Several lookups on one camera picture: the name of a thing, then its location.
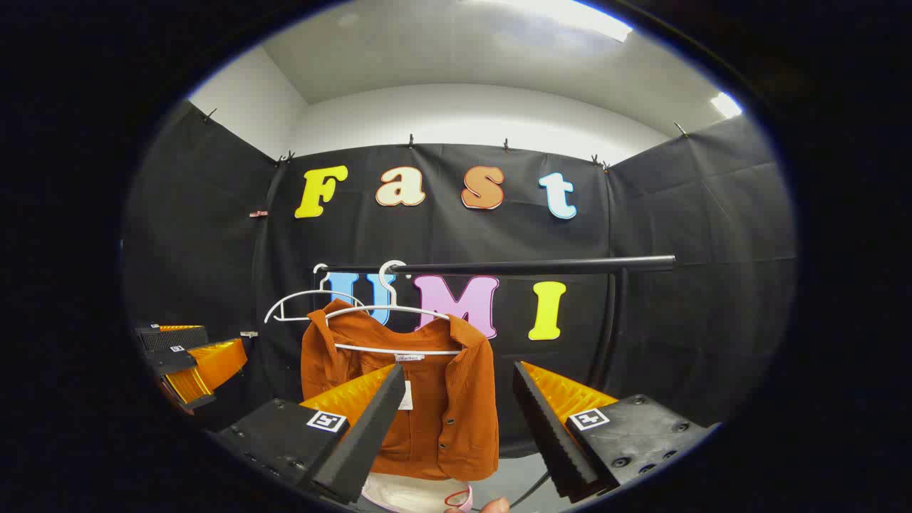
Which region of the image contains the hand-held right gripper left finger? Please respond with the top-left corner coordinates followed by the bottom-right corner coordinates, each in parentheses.
top-left (214, 363), bottom-right (407, 505)

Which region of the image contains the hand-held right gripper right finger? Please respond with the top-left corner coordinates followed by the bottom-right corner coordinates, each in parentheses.
top-left (513, 361), bottom-right (720, 503)

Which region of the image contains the white fabric laundry hamper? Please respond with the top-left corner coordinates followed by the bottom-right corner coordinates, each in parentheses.
top-left (362, 472), bottom-right (475, 513)

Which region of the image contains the orange corduroy shirt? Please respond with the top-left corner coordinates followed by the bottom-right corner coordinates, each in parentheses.
top-left (299, 298), bottom-right (499, 482)

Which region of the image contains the white plastic clothes hanger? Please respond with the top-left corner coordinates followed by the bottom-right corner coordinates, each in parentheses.
top-left (264, 264), bottom-right (368, 325)
top-left (324, 260), bottom-right (464, 357)

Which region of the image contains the black metal clothes rack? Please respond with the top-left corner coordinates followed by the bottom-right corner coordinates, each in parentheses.
top-left (313, 255), bottom-right (675, 510)

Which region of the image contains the black backdrop cloth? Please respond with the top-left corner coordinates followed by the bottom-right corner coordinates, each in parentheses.
top-left (121, 100), bottom-right (797, 457)

